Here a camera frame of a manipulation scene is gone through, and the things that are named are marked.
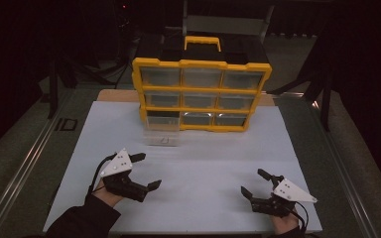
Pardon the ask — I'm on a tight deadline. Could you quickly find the person's right hand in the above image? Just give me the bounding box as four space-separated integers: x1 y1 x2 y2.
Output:
270 210 300 235

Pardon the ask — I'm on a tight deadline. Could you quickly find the black tripod stand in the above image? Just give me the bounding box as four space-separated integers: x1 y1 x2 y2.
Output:
267 33 333 133

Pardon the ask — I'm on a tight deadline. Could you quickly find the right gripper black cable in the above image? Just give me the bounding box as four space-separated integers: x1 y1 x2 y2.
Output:
290 199 311 233

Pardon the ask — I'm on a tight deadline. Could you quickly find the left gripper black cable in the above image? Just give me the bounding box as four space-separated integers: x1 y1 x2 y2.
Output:
87 153 117 196

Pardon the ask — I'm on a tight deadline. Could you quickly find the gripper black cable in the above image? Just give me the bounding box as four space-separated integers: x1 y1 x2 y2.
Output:
87 153 117 196
290 199 311 233

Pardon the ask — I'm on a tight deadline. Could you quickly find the yellow carry handle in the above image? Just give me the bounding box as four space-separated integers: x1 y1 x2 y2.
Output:
184 35 222 53

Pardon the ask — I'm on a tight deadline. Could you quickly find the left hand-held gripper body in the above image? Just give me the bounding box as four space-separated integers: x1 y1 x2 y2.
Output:
100 148 150 203

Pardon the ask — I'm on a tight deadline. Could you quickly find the clear plastic organizer drawer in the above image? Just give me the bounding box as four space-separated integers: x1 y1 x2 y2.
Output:
142 112 183 148

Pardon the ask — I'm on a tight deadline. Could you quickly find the person's left hand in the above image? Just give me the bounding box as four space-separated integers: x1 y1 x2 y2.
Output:
93 179 127 208

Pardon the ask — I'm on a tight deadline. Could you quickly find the white board mat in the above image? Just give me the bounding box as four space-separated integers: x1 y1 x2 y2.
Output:
42 100 323 234

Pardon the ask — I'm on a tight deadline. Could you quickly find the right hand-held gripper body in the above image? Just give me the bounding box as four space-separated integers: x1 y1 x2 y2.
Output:
250 175 318 218

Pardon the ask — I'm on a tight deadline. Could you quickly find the grid of clear drawers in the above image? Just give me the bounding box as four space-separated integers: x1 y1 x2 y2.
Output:
140 65 266 127

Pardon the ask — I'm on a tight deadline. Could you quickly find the yellow black organizer cabinet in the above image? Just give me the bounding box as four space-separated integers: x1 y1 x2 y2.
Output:
131 33 274 134

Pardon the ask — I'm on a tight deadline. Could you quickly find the metal floor rail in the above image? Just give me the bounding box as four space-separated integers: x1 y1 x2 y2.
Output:
0 88 75 238
306 95 380 238

